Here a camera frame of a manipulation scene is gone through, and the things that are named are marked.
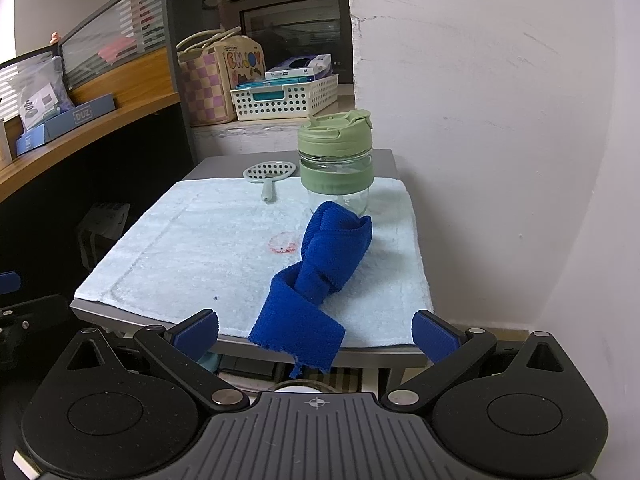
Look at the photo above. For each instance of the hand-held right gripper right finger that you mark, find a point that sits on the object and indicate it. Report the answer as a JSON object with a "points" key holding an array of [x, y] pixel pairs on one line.
{"points": [[434, 336]]}

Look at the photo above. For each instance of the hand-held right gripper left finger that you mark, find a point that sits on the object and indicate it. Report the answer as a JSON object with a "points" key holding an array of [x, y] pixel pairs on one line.
{"points": [[196, 334]]}

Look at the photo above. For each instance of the small grey table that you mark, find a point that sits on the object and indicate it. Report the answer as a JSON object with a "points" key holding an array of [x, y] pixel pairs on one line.
{"points": [[215, 165]]}

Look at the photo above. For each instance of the small pink figure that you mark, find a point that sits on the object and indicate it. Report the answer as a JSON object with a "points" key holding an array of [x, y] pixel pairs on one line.
{"points": [[55, 37]]}

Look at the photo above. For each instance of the purple checkered bag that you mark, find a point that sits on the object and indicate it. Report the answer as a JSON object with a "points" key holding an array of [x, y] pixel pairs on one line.
{"points": [[202, 90]]}

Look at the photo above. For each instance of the white and blue glove box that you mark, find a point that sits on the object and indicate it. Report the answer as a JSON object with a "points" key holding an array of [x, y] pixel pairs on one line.
{"points": [[290, 74]]}

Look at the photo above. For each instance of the clear plastic bag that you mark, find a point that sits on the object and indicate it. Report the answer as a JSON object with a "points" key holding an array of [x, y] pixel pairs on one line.
{"points": [[37, 95]]}

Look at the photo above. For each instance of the light blue towel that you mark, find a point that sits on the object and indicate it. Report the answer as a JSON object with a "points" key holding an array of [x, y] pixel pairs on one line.
{"points": [[200, 240]]}

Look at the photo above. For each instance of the glass cup with green lid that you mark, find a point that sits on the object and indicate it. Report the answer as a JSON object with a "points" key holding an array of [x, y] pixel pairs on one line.
{"points": [[335, 160]]}

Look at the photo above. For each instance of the blue cloth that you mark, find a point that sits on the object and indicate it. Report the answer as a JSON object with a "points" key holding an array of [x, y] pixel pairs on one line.
{"points": [[330, 250]]}

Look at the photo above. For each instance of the dark window frame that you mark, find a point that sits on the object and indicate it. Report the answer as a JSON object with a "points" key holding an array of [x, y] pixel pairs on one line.
{"points": [[285, 15]]}

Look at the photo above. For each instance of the white perforated plastic basket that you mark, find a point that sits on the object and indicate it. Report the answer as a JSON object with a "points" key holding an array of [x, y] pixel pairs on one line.
{"points": [[285, 102]]}

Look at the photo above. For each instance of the pale green slotted strainer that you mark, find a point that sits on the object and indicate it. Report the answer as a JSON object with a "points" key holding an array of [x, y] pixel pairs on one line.
{"points": [[267, 170]]}

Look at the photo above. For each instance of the striped glass partition panel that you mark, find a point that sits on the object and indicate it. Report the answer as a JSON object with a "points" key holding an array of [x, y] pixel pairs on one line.
{"points": [[110, 20]]}

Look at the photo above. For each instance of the black stool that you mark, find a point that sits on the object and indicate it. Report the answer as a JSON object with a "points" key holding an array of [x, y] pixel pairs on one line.
{"points": [[102, 232]]}

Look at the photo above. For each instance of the long striped glass partition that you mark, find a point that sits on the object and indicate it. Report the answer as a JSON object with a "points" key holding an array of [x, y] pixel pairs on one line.
{"points": [[20, 67]]}

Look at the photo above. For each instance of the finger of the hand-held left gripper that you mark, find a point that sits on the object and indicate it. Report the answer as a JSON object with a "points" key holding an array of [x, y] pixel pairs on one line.
{"points": [[7, 282]]}

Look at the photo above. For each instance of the cream printed tote bag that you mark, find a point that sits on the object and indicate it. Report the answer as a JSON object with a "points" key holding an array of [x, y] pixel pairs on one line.
{"points": [[245, 62]]}

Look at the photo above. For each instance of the purple glove box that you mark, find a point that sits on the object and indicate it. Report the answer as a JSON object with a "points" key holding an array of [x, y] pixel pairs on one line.
{"points": [[320, 62]]}

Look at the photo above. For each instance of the blue cardboard box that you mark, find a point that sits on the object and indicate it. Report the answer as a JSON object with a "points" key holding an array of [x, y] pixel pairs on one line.
{"points": [[65, 122]]}

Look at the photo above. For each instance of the teal box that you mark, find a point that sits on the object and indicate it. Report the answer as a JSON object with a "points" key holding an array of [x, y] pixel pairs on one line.
{"points": [[260, 94]]}

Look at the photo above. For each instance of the pink item behind glass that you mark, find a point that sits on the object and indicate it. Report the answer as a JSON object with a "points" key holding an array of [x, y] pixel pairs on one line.
{"points": [[116, 49]]}

